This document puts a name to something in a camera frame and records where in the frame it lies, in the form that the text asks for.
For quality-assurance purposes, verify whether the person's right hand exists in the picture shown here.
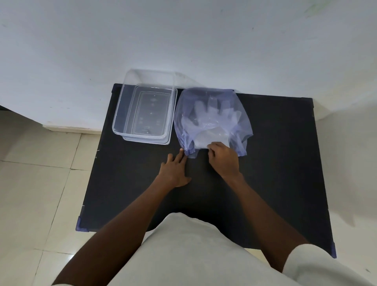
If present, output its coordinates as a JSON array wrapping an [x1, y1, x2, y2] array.
[[207, 141, 243, 182]]

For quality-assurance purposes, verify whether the person's left hand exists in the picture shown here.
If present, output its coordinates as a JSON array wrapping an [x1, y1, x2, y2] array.
[[158, 148, 192, 188]]

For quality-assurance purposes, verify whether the blue translucent plastic bag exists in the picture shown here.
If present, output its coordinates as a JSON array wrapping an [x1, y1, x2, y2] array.
[[173, 87, 254, 159]]

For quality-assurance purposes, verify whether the person's left forearm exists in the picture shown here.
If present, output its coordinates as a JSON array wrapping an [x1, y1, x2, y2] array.
[[52, 176, 178, 286]]

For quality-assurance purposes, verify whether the person's right forearm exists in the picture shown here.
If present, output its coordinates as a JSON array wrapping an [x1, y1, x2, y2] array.
[[224, 174, 310, 273]]

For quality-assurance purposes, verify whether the bundle of clear plastic gloves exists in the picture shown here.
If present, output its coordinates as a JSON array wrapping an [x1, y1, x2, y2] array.
[[180, 99, 245, 149]]

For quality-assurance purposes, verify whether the light beige shirt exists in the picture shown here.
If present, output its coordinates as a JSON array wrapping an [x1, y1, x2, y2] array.
[[108, 213, 377, 286]]

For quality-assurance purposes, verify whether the clear plastic storage container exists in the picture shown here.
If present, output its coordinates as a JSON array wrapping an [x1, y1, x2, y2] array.
[[112, 69, 178, 145]]

